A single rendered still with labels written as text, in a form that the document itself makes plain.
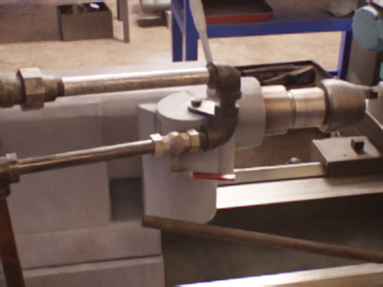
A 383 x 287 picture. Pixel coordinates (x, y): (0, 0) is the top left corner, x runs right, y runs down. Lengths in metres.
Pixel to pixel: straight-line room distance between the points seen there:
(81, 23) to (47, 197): 3.81
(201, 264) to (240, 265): 0.08
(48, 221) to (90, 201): 0.07
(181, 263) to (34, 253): 0.40
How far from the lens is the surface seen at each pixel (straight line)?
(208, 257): 1.19
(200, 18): 0.83
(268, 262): 1.19
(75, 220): 0.85
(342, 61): 3.54
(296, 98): 0.93
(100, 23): 4.64
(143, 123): 0.81
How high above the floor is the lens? 1.50
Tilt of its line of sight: 29 degrees down
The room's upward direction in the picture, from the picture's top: straight up
